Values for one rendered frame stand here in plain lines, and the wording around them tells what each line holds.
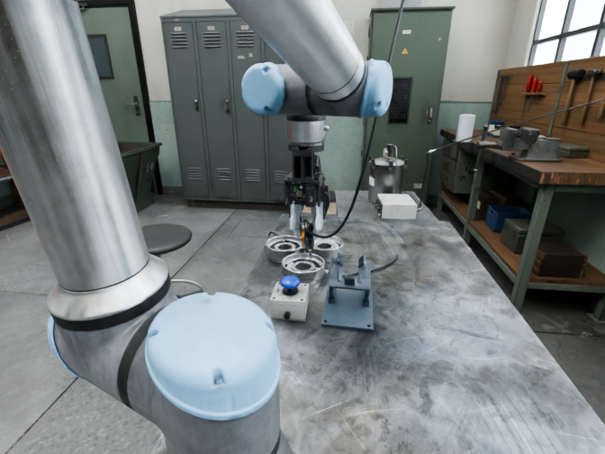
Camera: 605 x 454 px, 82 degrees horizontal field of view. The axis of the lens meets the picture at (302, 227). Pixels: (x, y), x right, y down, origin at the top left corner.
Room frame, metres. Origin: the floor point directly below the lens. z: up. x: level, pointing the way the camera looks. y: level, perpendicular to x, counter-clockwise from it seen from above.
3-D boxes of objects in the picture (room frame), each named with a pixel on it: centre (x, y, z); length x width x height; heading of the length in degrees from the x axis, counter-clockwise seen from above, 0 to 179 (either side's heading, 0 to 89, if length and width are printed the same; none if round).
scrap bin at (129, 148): (3.59, 2.10, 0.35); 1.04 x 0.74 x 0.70; 83
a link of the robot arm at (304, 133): (0.69, -0.01, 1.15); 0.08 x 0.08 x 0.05
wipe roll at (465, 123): (2.76, -1.25, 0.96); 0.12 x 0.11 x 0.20; 83
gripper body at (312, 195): (0.69, -0.01, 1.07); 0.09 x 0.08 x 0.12; 170
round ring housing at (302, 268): (0.75, 0.00, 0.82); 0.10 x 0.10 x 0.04
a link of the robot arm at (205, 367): (0.27, 0.09, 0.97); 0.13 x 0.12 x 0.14; 61
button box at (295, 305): (0.61, 0.03, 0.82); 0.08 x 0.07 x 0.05; 173
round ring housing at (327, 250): (0.87, -0.06, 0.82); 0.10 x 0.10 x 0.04
